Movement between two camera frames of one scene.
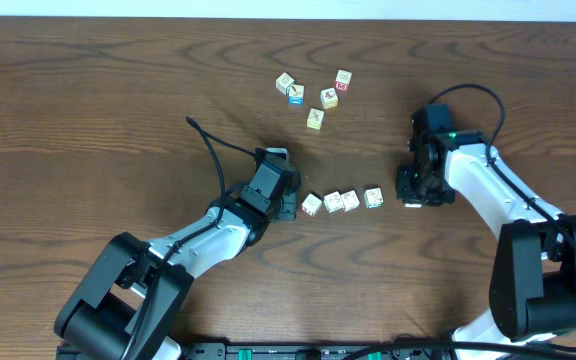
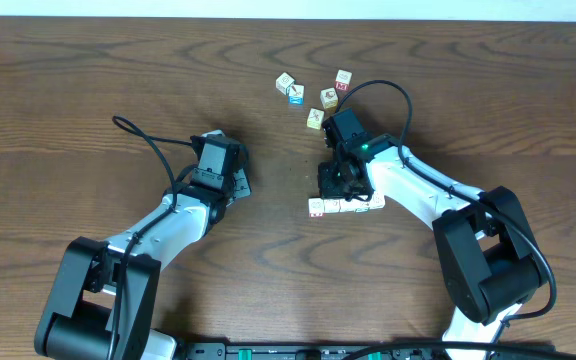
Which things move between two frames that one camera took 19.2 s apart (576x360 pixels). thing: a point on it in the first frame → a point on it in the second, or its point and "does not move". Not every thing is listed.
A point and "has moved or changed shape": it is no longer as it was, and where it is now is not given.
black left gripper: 289,201 → 241,181
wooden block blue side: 296,94 does not move
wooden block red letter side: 311,204 has moved or changed shape
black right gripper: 408,195 → 327,188
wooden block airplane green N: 374,198 has moved or changed shape
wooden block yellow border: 315,119 does not move
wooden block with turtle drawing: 333,202 does not move
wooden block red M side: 343,80 does not move
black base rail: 330,351 does not move
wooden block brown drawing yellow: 328,98 does not move
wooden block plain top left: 283,83 does not move
